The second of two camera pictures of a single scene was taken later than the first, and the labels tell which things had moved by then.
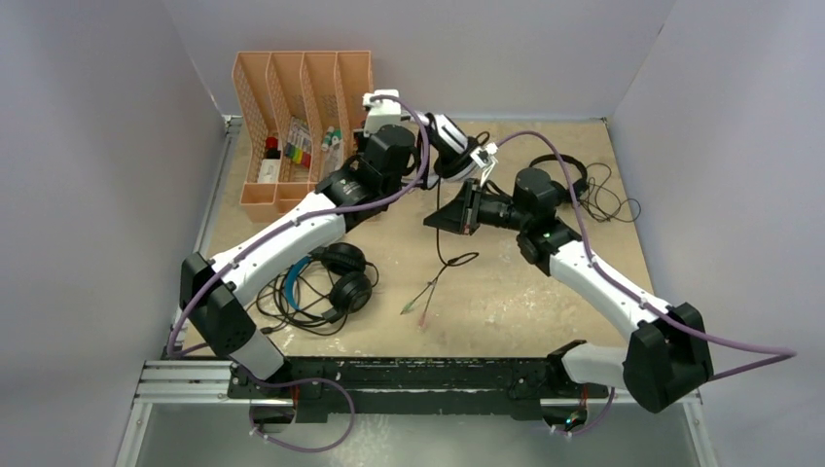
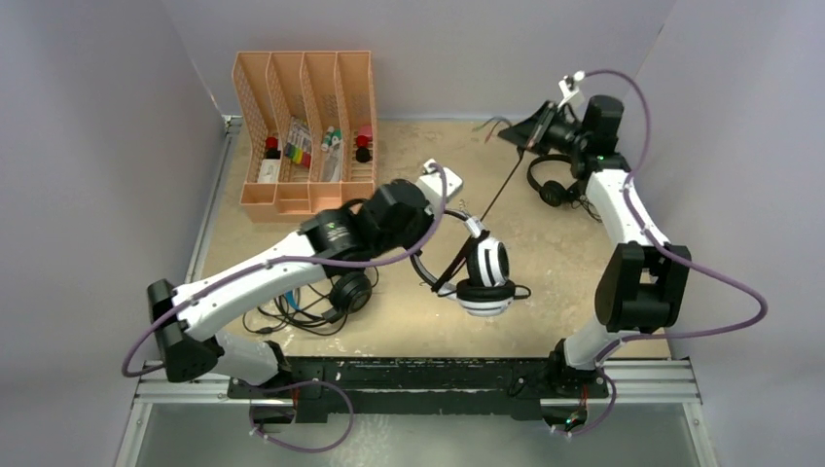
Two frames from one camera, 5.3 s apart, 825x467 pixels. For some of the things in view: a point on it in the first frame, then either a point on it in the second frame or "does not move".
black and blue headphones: x=350 y=293 does not move
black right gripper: x=463 y=215 → x=535 y=132
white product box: x=269 y=170 does not move
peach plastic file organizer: x=305 y=109 does not move
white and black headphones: x=447 y=150 → x=488 y=291
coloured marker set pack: x=299 y=143 does not move
